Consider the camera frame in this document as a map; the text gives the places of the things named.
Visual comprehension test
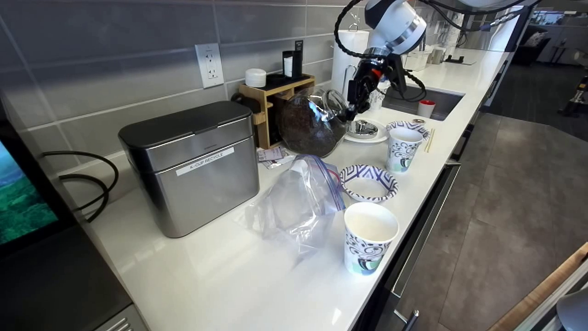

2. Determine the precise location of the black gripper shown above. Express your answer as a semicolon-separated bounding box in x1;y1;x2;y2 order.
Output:
346;58;396;117

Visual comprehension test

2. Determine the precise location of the patterned paper cup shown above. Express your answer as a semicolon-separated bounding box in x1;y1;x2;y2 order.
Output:
342;201;401;278
368;85;392;113
387;124;427;177

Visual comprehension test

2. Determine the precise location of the red white small cup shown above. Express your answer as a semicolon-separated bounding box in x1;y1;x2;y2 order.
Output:
418;98;438;120

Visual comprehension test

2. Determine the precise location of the blue patterned paper bowl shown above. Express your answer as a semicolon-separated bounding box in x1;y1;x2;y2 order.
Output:
339;163;401;207
385;120;432;144

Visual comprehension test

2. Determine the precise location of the white round plate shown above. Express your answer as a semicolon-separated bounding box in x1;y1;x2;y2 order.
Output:
342;118;392;148

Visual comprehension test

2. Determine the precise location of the tall black box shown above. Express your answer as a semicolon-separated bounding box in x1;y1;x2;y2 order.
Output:
293;39;306;82

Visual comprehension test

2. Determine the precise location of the steel sink basin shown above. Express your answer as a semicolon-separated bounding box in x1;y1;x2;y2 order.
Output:
383;83;467;124

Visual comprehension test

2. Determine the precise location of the bamboo counter organizer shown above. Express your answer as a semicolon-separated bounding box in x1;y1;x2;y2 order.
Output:
238;72;319;151

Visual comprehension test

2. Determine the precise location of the small plastic packet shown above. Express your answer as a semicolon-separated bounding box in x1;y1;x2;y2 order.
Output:
256;144;300;172

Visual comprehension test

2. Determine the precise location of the small white round jar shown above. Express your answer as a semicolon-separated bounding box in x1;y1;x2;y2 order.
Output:
245;67;271;91

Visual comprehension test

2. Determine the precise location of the clear zip plastic bag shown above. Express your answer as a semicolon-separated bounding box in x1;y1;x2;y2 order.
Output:
245;153;350;267

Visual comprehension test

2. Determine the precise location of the stainless steel bin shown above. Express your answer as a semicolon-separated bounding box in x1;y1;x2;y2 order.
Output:
116;100;262;242

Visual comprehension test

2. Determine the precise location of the wooden table top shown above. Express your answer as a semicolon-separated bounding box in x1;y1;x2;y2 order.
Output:
488;242;588;331

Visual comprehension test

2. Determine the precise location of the black monitor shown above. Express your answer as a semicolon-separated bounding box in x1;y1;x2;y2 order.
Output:
0;100;65;254

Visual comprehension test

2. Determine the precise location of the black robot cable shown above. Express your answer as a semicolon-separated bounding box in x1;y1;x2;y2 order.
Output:
333;0;432;106

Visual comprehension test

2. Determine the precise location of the long steel drawer handle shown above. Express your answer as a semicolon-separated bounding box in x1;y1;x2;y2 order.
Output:
388;163;464;302

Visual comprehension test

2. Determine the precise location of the white wall outlet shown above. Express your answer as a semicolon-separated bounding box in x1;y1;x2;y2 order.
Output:
194;43;227;93

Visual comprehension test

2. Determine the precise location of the short steel drawer handle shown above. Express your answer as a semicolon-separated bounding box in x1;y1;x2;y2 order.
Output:
392;308;423;331

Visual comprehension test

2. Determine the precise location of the black power cable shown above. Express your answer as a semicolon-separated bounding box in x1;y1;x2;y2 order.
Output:
39;150;122;225

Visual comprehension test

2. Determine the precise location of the white metal frame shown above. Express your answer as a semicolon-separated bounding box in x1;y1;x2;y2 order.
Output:
513;260;588;331

